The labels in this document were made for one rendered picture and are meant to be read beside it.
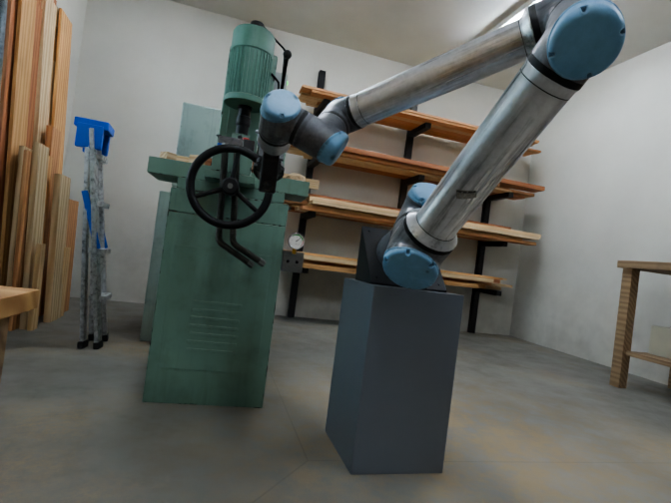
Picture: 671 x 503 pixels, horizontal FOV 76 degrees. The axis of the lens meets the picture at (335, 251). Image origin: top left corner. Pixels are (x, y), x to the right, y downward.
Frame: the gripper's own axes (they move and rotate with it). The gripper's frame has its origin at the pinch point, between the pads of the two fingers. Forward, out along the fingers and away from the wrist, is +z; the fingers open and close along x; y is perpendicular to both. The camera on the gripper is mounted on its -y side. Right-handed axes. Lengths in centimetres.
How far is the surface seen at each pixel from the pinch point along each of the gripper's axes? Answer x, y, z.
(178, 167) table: 31.5, 16.9, 29.1
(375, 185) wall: -118, 154, 248
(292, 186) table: -11.1, 16.7, 29.0
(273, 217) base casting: -5.4, 4.4, 33.5
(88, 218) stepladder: 82, 20, 103
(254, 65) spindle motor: 10, 64, 21
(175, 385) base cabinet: 22, -59, 57
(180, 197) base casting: 29.4, 6.6, 32.8
